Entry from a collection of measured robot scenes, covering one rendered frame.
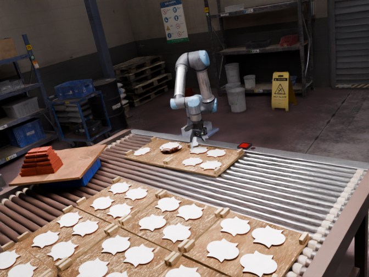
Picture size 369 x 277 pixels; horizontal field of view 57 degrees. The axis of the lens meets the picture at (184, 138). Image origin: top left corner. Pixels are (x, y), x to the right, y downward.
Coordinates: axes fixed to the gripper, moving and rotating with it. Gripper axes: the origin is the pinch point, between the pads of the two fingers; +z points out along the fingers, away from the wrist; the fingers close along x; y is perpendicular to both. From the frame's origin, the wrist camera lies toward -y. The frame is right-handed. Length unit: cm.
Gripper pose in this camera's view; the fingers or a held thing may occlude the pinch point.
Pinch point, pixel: (197, 145)
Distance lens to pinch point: 239.4
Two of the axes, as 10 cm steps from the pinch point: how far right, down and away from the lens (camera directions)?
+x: 6.1, -3.9, 6.8
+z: 1.5, 9.1, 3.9
